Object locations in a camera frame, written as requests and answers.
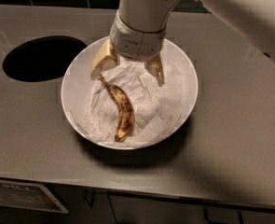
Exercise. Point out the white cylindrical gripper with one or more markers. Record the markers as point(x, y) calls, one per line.
point(136, 44)

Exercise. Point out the spotted yellow banana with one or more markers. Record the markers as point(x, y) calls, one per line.
point(126, 115)

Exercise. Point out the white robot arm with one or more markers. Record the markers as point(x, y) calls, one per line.
point(139, 29)

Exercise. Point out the white round bowl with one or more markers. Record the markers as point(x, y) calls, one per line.
point(77, 87)

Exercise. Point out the crumpled white paper towel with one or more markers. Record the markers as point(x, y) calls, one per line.
point(156, 108)

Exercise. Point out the dark round counter hole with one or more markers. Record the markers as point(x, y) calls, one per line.
point(42, 59)

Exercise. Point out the framed sign on cabinet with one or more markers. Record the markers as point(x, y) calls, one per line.
point(29, 196)

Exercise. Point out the black left cabinet handle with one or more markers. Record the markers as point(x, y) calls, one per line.
point(89, 197)

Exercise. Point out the black cabinet handle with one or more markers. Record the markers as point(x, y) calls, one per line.
point(214, 215)
point(89, 197)

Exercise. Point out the black right cabinet handle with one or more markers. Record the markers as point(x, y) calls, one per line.
point(214, 215)

